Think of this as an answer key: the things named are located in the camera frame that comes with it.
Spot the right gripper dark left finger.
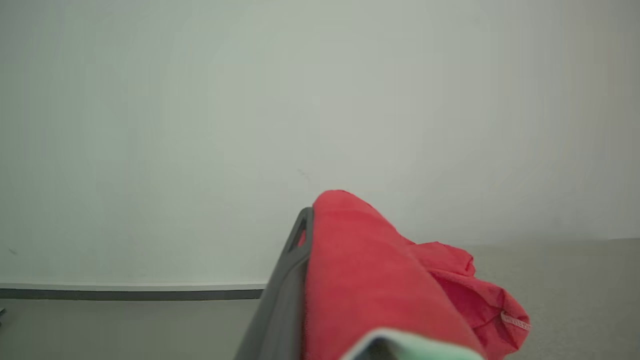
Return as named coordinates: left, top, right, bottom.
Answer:
left=233, top=207, right=314, bottom=360

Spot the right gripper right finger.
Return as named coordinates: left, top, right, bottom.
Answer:
left=340, top=327, right=487, bottom=360

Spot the red shirt with white trim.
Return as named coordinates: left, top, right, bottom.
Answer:
left=302, top=189, right=532, bottom=360

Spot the white and black baseboard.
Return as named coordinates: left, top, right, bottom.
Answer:
left=0, top=283, right=267, bottom=302

